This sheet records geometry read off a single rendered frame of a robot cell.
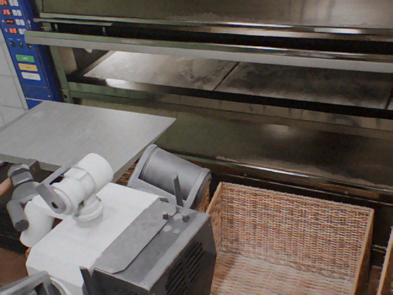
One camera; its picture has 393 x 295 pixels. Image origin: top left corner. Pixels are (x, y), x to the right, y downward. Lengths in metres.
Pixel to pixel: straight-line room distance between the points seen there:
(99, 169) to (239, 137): 0.98
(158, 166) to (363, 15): 0.73
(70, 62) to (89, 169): 1.26
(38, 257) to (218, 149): 1.07
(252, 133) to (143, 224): 0.95
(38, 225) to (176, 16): 0.79
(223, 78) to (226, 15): 0.37
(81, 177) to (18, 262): 1.39
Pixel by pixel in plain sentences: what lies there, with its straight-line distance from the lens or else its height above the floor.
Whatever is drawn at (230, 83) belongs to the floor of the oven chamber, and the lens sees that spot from 1.96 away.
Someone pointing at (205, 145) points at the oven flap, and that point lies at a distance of 1.98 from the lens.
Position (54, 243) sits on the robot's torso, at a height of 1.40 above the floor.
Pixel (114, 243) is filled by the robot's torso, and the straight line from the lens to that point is 0.99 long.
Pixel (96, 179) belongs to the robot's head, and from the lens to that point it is 0.99.
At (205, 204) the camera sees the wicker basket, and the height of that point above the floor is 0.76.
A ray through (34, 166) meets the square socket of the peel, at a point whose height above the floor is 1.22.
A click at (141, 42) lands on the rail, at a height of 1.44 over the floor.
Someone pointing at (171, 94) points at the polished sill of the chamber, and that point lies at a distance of 1.94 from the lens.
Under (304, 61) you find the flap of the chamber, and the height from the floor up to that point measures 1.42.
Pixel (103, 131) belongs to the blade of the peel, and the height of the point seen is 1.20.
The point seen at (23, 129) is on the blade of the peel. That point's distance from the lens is 1.90.
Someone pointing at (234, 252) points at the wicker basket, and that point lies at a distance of 2.10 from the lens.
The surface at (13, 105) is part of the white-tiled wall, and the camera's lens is 2.50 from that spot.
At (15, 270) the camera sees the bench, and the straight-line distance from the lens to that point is 2.32.
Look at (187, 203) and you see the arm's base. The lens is 1.13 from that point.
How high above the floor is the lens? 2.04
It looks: 32 degrees down
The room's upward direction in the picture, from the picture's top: 9 degrees counter-clockwise
